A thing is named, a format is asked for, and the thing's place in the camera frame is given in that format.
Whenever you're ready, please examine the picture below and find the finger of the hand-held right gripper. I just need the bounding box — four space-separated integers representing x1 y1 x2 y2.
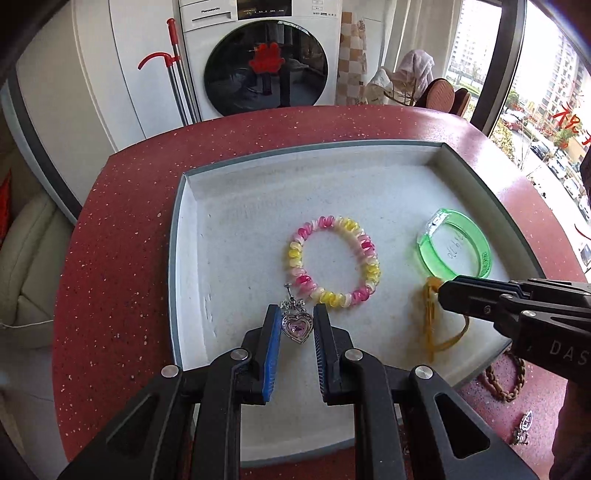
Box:
438 279 526 326
455 275 591 298

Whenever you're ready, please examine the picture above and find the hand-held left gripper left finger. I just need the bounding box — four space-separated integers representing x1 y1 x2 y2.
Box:
58 305 283 480

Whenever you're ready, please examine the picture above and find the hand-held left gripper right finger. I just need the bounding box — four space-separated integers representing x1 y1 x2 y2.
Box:
312 305 539 480

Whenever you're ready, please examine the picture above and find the silver heart pendant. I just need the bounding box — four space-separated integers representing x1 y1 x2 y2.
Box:
281 284 315 346

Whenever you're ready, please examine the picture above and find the yellow sunflower hair tie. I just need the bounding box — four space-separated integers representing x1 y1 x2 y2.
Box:
422 276 471 363

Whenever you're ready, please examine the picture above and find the brown braided hair tie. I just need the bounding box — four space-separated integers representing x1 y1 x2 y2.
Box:
478 348 527 403

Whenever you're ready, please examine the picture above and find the white shallow tray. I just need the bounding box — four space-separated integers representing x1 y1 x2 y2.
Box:
168 141 571 464

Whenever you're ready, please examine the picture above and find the person's right forearm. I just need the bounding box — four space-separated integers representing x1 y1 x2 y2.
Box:
549 376 591 480

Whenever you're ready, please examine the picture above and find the green translucent bangle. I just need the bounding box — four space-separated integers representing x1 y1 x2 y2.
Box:
417 209 492 280

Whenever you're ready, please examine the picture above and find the red window sticker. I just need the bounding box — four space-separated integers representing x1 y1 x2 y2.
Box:
551 102 591 148

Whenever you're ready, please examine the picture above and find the pink towel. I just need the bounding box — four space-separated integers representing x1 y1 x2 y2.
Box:
394 50 435 100

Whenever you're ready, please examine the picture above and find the beige sofa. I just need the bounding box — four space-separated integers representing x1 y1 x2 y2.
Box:
0 111 75 349

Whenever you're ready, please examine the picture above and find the checkered cloth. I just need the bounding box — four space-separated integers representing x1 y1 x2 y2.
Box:
336 11 368 106

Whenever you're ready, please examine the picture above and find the white curtain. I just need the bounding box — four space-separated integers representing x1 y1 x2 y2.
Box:
381 0 465 93

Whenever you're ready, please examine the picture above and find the red cushion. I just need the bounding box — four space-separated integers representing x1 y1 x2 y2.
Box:
0 171 14 250

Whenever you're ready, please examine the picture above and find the white washing machine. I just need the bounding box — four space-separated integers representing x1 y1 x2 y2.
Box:
173 0 342 121

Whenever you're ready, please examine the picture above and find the white cabinet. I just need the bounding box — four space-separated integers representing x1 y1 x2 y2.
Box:
71 0 185 153

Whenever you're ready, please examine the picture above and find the pink yellow spiral hair tie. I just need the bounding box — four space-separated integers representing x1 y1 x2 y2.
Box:
288 215 382 310

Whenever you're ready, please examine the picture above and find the dark window frame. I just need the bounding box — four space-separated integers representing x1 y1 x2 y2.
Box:
470 0 527 137

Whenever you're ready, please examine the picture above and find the red handled mop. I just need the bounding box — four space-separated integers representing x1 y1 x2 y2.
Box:
139 18 195 127

